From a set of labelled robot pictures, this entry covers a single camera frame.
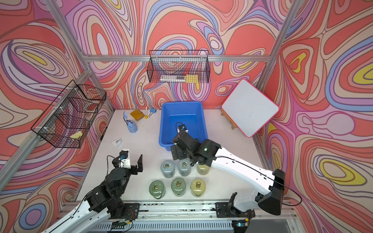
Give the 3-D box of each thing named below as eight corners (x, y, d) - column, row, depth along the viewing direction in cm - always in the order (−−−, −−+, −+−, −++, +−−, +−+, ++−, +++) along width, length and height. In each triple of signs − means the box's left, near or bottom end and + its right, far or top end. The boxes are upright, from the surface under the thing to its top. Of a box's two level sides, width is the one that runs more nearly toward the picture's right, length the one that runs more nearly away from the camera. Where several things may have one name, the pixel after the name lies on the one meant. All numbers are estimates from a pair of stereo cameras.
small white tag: (111, 148, 99) (110, 146, 98) (115, 140, 104) (113, 138, 102) (121, 148, 99) (119, 146, 98) (123, 140, 104) (122, 138, 102)
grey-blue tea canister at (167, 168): (161, 178, 86) (159, 172, 79) (163, 166, 91) (161, 160, 84) (174, 178, 86) (173, 172, 79) (175, 166, 91) (174, 160, 84)
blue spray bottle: (129, 131, 107) (120, 114, 93) (133, 127, 110) (125, 110, 96) (133, 134, 106) (125, 117, 92) (138, 130, 108) (130, 113, 94)
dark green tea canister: (172, 195, 80) (170, 191, 73) (173, 183, 84) (171, 177, 77) (186, 195, 80) (185, 191, 73) (186, 183, 84) (186, 177, 77)
